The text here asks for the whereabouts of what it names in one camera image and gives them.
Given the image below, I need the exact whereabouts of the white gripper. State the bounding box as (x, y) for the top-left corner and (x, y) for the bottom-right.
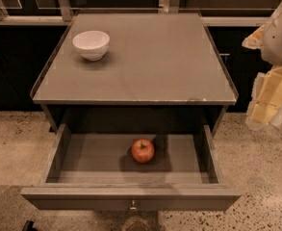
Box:
(242, 6), (282, 130)

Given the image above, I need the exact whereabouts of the red apple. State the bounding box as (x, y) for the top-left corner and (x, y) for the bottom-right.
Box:
(131, 139), (155, 164)

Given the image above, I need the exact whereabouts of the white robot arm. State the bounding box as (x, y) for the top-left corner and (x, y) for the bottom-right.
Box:
(242, 2), (282, 130)

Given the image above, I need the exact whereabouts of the grey cabinet with counter top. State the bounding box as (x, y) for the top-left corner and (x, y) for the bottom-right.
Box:
(31, 13), (238, 123)

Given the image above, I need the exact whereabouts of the small metal drawer knob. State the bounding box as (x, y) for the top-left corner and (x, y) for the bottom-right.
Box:
(129, 200), (138, 211)

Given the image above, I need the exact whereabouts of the grey open top drawer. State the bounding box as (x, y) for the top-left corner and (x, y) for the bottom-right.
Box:
(21, 124), (241, 211)

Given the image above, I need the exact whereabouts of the white ceramic bowl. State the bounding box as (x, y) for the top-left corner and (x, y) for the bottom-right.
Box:
(72, 31), (110, 61)

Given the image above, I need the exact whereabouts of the black object at floor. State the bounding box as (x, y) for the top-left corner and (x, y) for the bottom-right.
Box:
(22, 220), (37, 231)

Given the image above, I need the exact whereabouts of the metal railing frame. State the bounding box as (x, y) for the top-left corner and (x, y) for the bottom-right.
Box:
(0, 0), (282, 27)

